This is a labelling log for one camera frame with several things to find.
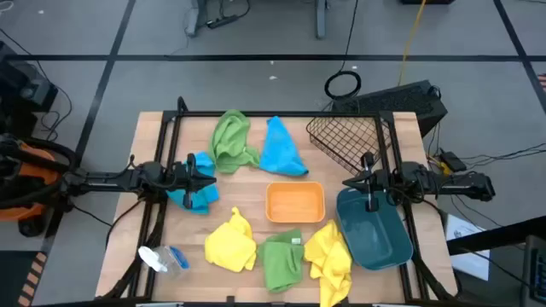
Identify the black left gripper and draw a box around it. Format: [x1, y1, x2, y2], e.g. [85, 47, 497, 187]
[171, 152, 218, 211]

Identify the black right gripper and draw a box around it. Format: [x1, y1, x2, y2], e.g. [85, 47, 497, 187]
[341, 152, 392, 213]

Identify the blue microfiber towel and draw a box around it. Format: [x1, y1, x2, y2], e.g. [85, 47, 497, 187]
[166, 151, 221, 216]
[258, 115, 310, 177]

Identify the green microfiber towel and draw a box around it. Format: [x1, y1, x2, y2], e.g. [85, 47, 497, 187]
[207, 108, 261, 175]
[257, 229, 305, 294]

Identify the yellow microfiber towel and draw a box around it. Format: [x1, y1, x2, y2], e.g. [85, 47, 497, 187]
[303, 219, 354, 307]
[204, 206, 258, 273]

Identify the teal plastic basket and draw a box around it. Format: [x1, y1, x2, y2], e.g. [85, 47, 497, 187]
[335, 186, 414, 271]

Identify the orange plastic basket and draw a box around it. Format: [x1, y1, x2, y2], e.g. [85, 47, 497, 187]
[264, 181, 326, 224]

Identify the clear spray bottle white trigger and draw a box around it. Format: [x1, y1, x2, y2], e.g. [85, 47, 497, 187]
[137, 245, 191, 274]

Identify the black computer tower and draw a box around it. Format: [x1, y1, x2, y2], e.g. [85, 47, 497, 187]
[331, 79, 449, 138]

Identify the black power adapter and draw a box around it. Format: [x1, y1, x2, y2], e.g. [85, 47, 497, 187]
[439, 148, 468, 173]

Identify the white paper sheet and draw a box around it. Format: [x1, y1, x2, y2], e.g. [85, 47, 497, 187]
[444, 212, 491, 281]

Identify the black desk edge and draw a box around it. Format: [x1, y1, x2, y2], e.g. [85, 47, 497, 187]
[446, 215, 546, 256]

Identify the black power strip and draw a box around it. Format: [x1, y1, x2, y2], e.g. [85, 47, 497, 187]
[206, 14, 240, 30]

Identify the grey desk leg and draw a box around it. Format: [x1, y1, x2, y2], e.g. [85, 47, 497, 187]
[315, 0, 328, 39]
[183, 0, 210, 38]

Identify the orange and black vacuum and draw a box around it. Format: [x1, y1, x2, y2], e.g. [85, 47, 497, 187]
[0, 134, 78, 238]

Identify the dark equipment cabinet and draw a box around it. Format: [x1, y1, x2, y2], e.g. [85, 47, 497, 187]
[520, 234, 546, 307]

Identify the black box device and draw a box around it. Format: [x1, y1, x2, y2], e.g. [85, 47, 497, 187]
[0, 40, 59, 137]

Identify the dark mat with striped edge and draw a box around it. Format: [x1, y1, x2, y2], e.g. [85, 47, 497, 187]
[0, 250, 48, 307]

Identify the black wire basket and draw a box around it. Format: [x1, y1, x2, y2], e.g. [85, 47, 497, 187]
[305, 113, 393, 177]

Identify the black metal table frame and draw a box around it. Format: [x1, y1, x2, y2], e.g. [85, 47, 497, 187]
[102, 96, 462, 302]

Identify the black hanging cable with coil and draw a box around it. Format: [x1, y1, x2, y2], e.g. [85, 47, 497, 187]
[322, 0, 363, 101]

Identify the yellow hanging cable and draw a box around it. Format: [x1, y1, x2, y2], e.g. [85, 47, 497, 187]
[397, 0, 428, 86]

